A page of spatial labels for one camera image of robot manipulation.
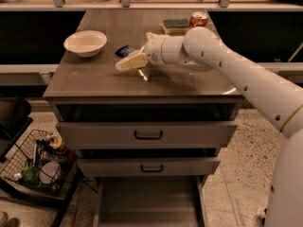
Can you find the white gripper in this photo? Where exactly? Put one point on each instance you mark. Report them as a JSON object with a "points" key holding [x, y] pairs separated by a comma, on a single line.
{"points": [[153, 51]]}

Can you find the dark blue rxbar wrapper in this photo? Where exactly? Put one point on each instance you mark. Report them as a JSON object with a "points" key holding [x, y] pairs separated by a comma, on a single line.
{"points": [[124, 51]]}

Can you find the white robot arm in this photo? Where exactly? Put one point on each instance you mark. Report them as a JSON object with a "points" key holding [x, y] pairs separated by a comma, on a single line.
{"points": [[277, 99]]}

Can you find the grey drawer cabinet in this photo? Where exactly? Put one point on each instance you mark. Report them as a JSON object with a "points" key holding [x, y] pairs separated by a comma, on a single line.
{"points": [[92, 90]]}

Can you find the top grey drawer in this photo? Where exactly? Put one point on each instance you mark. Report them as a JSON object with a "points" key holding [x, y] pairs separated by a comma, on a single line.
{"points": [[148, 135]]}

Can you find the grey drawer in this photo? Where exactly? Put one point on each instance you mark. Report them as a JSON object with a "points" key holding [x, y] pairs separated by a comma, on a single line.
{"points": [[150, 202], [148, 167], [148, 135]]}

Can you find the middle grey drawer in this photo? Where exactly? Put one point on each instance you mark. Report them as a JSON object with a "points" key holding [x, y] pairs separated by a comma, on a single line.
{"points": [[148, 167]]}

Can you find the bottom grey drawer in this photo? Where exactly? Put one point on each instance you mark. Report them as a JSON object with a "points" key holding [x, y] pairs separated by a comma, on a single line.
{"points": [[150, 202]]}

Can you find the green yellow sponge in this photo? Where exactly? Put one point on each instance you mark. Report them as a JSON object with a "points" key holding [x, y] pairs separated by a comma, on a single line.
{"points": [[175, 26]]}

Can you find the white ceramic bowl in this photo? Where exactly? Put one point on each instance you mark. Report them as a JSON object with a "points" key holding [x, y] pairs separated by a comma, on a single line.
{"points": [[85, 44]]}

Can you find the crushed red soda can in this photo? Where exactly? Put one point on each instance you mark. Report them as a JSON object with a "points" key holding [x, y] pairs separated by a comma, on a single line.
{"points": [[198, 18]]}

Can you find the white cup in basket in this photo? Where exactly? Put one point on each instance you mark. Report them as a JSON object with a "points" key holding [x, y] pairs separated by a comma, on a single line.
{"points": [[50, 172]]}

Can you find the green item in basket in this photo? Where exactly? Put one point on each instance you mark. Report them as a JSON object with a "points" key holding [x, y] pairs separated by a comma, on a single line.
{"points": [[30, 172]]}

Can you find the black wire basket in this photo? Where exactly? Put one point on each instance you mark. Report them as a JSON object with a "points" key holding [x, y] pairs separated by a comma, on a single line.
{"points": [[40, 147]]}

